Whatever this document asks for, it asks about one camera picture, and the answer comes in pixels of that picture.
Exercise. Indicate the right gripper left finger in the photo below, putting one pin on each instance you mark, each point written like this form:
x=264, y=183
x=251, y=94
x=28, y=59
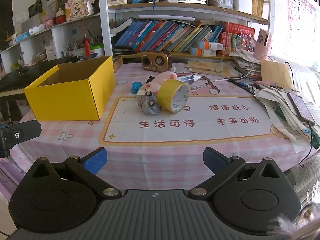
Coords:
x=86, y=168

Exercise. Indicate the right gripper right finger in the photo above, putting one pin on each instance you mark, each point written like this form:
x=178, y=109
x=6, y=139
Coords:
x=224, y=170

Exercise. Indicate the grey toy car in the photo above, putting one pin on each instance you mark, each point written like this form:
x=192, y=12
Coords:
x=147, y=101

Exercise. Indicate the yellow tape roll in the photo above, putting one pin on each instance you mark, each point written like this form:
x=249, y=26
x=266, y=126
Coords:
x=173, y=95

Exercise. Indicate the white spray bottle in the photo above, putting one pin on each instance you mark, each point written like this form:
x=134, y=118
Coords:
x=189, y=79

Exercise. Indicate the pink plush pig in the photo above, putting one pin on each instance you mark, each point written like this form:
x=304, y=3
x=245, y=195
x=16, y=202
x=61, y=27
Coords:
x=155, y=85

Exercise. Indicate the black Yamaha keyboard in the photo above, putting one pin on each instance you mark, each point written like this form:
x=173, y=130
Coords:
x=14, y=83

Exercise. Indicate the yellow cardboard box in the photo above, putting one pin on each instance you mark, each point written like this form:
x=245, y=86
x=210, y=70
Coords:
x=76, y=91

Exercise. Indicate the pink cartoon desk mat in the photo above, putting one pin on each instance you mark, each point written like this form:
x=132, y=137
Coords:
x=165, y=151

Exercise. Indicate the pile of papers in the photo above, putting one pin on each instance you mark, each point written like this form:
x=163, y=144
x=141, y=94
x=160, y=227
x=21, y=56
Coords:
x=293, y=115

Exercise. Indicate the pink white pen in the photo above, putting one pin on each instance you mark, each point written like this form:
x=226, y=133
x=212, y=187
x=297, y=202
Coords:
x=219, y=80

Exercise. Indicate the blue crumpled wrapper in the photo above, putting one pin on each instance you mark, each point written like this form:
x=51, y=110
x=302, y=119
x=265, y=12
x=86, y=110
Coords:
x=135, y=86

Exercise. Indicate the brown kraft paper sheets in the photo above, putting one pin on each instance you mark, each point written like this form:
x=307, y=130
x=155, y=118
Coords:
x=224, y=69

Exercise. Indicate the black binder clip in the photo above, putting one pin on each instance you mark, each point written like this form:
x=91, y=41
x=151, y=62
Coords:
x=150, y=78

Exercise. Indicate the wooden chess board box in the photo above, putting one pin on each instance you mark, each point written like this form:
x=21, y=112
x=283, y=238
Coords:
x=117, y=62

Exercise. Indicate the brown envelope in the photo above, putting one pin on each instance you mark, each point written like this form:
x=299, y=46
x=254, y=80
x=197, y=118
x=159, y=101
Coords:
x=277, y=73

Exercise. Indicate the white green lid jar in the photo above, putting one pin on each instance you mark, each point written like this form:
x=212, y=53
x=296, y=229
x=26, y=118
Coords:
x=97, y=51

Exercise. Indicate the orange white carton lower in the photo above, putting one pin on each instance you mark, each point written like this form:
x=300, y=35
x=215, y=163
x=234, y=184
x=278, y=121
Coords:
x=203, y=52

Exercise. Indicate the orange white carton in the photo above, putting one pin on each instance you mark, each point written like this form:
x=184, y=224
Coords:
x=203, y=52
x=209, y=45

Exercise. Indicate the red bottle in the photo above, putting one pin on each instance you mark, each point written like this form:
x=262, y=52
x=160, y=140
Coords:
x=86, y=45

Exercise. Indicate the brown retro radio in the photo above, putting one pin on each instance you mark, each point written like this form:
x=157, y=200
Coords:
x=156, y=61

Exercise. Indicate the orange white carton upper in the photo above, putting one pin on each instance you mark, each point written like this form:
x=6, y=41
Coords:
x=209, y=45

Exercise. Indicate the pink phone stand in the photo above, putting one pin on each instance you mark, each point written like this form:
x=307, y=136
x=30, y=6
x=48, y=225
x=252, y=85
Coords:
x=263, y=45

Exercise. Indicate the red thick book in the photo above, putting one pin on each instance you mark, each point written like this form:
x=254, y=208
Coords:
x=238, y=29

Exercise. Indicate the pink pig ornament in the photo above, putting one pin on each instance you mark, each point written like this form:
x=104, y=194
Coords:
x=76, y=9

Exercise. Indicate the white bookshelf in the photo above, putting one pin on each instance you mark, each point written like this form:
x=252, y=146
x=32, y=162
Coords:
x=63, y=34

